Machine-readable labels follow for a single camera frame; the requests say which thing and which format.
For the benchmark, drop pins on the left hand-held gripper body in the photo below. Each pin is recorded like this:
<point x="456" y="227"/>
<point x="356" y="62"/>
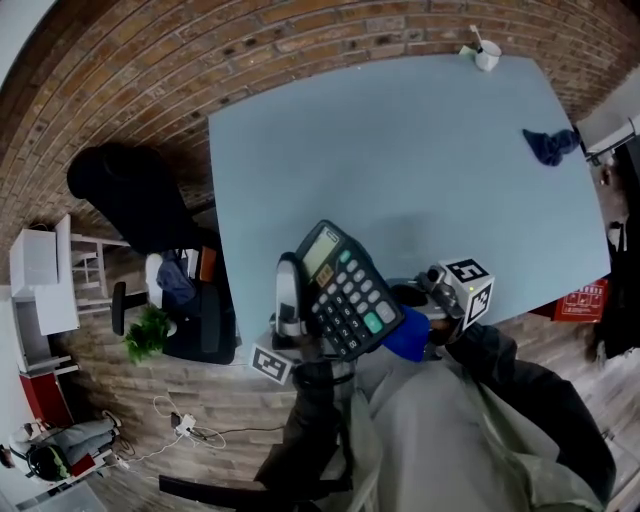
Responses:
<point x="270" y="362"/>

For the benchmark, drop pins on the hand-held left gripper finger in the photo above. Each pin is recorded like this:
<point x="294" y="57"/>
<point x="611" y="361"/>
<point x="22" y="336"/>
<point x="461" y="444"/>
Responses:
<point x="287" y="285"/>

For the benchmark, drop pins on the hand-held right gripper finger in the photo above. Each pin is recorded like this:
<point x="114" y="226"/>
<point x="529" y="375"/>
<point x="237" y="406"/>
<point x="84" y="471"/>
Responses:
<point x="420" y="302"/>
<point x="412" y="285"/>

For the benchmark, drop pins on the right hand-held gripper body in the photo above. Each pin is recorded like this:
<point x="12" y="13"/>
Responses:
<point x="472" y="295"/>

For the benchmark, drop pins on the bright blue cloth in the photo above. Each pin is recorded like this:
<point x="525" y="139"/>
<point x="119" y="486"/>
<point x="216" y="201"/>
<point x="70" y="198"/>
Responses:
<point x="407" y="335"/>

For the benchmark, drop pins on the black calculator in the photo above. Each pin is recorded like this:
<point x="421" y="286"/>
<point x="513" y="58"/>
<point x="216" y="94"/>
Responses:
<point x="345" y="295"/>

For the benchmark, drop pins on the person's left forearm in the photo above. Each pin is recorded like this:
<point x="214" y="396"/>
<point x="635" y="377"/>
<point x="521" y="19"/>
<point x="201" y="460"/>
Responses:
<point x="312" y="415"/>

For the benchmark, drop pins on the person's right forearm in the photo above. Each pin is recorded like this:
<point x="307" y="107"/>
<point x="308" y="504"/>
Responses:
<point x="540" y="400"/>

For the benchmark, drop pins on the dark navy crumpled cloth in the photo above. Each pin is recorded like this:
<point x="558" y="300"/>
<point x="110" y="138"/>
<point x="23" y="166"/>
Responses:
<point x="550" y="147"/>

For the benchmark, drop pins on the white power strip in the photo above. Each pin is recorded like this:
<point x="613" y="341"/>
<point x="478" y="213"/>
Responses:
<point x="185" y="424"/>

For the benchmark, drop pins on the red box with white print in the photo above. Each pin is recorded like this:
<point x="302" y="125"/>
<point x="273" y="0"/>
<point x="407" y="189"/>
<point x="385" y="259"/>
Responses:
<point x="582" y="302"/>

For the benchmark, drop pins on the blue-grey garment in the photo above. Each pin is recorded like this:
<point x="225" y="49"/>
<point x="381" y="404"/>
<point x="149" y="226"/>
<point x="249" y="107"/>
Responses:
<point x="175" y="280"/>

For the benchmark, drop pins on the green potted plant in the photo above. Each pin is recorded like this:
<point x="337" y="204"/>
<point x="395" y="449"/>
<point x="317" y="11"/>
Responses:
<point x="147" y="335"/>

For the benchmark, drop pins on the black chair armrest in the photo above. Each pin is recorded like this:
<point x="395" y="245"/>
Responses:
<point x="225" y="487"/>

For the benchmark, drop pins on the white folded item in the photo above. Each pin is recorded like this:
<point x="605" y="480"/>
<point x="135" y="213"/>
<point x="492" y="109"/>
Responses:
<point x="154" y="280"/>

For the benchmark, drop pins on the person's grey top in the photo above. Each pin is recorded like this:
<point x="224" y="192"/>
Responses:
<point x="440" y="440"/>

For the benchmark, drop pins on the black office chair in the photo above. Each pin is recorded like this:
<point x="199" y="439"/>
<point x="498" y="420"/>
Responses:
<point x="135" y="200"/>

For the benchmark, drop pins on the white side table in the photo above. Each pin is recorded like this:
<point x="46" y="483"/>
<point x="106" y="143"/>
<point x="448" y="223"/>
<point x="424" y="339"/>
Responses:
<point x="85" y="270"/>

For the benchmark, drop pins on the grey clothing pile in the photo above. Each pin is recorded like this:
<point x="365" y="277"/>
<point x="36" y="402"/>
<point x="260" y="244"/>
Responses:
<point x="82" y="440"/>

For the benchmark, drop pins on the small red item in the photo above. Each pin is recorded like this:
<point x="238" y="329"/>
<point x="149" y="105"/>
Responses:
<point x="82" y="464"/>

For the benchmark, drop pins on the white desk with metal leg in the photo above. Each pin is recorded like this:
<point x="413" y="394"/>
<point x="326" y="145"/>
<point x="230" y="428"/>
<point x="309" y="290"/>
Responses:
<point x="607" y="125"/>

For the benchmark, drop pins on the white cabinet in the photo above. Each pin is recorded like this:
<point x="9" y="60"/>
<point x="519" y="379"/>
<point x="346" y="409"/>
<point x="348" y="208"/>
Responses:
<point x="47" y="320"/>

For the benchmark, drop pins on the red cabinet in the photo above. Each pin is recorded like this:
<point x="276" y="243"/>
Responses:
<point x="45" y="400"/>

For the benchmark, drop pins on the white mug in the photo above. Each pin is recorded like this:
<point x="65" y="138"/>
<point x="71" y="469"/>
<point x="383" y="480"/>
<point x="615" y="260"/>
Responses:
<point x="487" y="57"/>

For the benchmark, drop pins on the black helmet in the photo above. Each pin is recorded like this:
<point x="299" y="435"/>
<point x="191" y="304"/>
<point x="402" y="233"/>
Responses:
<point x="47" y="462"/>

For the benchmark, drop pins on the white spoon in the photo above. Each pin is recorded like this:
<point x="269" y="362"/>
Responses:
<point x="476" y="37"/>

